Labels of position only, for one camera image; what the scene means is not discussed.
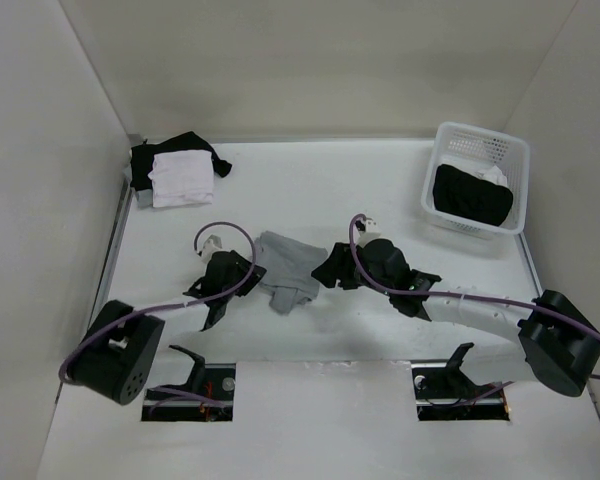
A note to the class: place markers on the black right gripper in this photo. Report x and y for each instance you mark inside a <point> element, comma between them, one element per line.
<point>337,267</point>

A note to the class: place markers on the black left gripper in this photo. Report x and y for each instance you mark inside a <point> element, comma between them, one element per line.
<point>256,276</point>

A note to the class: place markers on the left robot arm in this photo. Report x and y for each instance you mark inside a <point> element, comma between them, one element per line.
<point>116,355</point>

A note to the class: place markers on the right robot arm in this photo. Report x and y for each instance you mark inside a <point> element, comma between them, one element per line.
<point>547,340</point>

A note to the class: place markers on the folded white tank top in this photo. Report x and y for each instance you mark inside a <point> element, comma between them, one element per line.
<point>182,178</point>

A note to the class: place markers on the folded black tank top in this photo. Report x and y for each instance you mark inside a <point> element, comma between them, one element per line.
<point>142,157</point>

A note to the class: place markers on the black garment in basket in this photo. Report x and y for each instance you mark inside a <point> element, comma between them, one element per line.
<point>458,193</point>

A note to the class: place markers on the white perforated plastic basket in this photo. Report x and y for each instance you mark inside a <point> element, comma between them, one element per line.
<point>470,148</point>

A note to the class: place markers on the white garment in basket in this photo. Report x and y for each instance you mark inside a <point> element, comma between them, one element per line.
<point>494,175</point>

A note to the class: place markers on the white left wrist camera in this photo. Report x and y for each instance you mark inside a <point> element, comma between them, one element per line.
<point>212,245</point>

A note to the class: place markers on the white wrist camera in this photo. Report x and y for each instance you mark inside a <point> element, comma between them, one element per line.
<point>367,230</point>
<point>212,245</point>

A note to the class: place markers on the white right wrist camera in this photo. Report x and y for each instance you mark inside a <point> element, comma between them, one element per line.
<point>367,230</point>

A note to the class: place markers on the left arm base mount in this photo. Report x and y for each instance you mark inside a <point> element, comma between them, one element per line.
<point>184,387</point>

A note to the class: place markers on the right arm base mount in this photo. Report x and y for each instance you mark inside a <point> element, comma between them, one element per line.
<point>444,393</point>

